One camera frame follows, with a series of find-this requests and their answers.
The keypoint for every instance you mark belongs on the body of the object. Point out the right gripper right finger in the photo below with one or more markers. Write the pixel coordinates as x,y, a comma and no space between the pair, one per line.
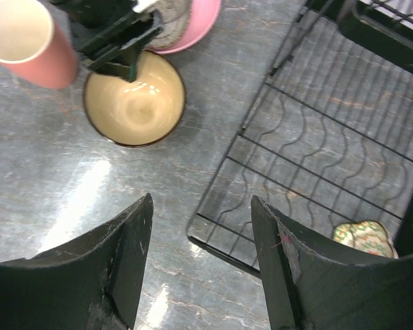
313,282

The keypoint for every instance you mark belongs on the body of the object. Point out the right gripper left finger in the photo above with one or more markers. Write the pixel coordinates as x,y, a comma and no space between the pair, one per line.
91,282

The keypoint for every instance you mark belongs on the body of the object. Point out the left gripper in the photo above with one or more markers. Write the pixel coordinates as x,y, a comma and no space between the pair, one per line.
107,33

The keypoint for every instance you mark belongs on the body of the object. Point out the grey glass plate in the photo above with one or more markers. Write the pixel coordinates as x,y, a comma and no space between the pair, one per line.
175,17

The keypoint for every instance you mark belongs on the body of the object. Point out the brown patterned bowl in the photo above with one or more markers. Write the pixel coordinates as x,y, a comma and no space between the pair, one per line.
136,113

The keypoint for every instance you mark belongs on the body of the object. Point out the small floral patterned dish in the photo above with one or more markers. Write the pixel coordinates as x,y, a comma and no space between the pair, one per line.
366,236

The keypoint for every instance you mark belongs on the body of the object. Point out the pink plate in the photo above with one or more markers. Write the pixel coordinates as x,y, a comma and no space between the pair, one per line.
204,14

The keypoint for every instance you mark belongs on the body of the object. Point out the pink mug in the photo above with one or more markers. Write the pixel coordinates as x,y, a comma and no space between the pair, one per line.
34,47

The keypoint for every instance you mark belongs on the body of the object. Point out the black wire dish rack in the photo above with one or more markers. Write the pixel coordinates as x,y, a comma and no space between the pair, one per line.
328,140

